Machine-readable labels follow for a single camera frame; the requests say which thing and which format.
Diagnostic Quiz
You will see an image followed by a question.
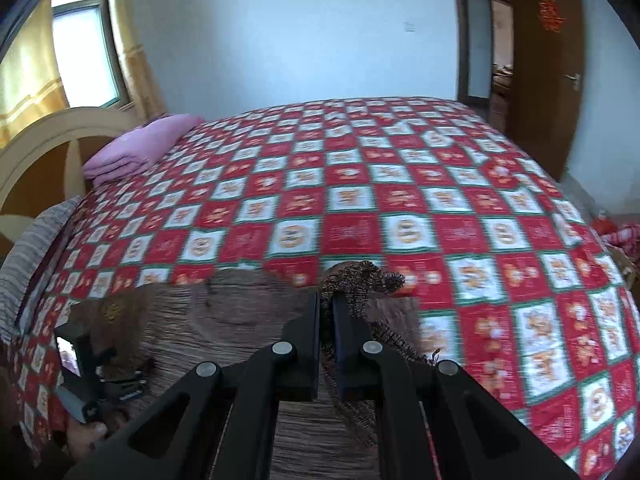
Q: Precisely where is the brown knitted sweater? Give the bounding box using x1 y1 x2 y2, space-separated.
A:
66 261 437 479

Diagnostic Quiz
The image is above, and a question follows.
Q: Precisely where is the person's left hand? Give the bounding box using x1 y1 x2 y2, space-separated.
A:
66 411 129 462

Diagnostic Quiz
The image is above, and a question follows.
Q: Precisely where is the grey striped pillow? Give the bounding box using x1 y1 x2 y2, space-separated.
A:
1 196 81 346

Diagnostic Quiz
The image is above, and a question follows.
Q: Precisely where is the red patchwork cartoon bedspread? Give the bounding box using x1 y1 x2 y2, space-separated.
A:
11 98 639 479

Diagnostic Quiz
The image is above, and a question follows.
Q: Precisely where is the cream and brown headboard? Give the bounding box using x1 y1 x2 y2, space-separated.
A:
1 107 141 257

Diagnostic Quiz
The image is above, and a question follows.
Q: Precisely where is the folded pink blanket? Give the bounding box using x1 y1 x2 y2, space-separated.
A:
82 114 203 186

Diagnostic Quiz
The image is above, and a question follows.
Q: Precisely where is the red patterned cloth pile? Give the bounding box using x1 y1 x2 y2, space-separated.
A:
591 210 640 262

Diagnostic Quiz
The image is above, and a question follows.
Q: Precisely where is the yellow curtain left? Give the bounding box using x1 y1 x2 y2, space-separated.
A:
0 0 70 148

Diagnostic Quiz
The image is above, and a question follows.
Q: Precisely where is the brown wooden door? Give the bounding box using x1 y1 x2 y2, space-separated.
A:
506 0 585 180

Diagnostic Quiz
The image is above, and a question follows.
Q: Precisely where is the red paper door decoration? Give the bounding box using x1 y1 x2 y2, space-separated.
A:
538 0 565 34

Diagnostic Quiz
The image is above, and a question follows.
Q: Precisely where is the window with green frame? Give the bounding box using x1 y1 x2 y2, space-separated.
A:
51 0 130 107

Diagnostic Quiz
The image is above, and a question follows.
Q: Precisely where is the silver door handle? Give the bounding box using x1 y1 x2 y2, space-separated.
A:
564 73 582 91

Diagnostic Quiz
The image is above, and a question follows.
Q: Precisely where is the dark wooden door frame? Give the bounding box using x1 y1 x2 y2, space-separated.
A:
456 0 513 132

